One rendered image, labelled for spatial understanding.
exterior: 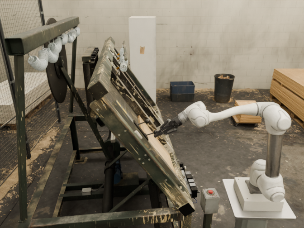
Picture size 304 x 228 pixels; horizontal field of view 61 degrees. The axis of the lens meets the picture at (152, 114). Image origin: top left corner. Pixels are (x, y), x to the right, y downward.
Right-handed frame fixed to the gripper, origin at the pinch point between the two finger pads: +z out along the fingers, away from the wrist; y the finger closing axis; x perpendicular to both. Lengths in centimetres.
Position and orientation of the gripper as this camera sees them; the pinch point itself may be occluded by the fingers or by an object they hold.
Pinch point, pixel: (158, 134)
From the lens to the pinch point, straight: 200.0
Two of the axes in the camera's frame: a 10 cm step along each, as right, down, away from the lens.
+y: 5.5, 7.4, 3.9
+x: -1.1, -4.0, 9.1
